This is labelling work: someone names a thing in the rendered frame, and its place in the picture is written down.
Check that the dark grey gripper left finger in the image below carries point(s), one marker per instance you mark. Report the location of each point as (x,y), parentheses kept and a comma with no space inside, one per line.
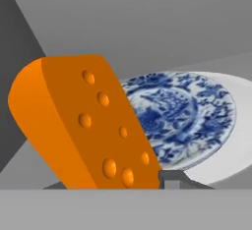
(56,186)

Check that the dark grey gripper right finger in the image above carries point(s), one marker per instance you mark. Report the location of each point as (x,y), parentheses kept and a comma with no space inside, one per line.
(177,179)

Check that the orange cheese wedge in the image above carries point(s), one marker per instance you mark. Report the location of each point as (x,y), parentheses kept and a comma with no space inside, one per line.
(82,122)

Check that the blue and white patterned plate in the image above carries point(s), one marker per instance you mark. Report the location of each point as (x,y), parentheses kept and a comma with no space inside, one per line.
(183,119)

